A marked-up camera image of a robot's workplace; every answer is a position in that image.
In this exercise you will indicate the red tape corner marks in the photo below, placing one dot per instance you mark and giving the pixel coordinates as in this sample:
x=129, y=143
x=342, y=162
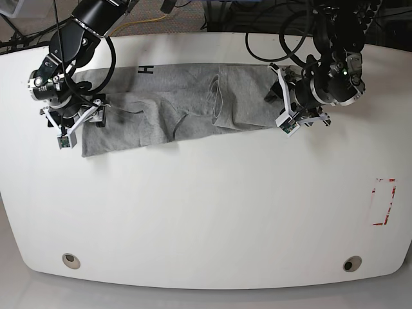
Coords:
x=382, y=197

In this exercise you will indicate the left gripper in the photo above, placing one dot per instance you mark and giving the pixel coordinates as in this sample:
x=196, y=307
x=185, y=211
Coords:
x=302, y=104

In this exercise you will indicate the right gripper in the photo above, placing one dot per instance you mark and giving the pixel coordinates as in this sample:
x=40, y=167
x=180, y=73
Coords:
x=69, y=115

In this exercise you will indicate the grey T-shirt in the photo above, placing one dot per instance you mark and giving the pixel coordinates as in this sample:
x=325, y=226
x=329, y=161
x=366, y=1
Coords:
x=182, y=102

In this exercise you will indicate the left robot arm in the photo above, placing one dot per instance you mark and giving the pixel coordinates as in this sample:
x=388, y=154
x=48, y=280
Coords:
x=335, y=78

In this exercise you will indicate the left table grommet hole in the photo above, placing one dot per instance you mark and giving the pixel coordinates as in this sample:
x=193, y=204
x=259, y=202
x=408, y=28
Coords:
x=71, y=261

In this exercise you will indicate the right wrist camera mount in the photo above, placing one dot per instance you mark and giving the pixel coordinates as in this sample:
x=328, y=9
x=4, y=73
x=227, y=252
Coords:
x=69, y=139

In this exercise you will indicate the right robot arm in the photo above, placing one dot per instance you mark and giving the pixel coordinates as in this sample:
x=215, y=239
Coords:
x=71, y=47

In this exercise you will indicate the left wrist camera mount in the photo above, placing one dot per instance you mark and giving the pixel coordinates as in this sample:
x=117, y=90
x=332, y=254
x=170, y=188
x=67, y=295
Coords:
x=285, y=123

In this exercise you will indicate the table grommet hole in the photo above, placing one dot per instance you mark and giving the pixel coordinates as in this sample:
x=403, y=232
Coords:
x=71, y=261
x=352, y=264

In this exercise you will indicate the right table grommet hole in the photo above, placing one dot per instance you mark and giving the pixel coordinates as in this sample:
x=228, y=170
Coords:
x=352, y=264

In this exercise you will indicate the black tripod legs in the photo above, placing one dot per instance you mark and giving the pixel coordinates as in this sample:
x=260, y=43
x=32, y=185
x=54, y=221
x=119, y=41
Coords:
x=20, y=42

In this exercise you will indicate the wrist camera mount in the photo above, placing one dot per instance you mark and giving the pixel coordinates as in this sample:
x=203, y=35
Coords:
x=285, y=123
x=69, y=139

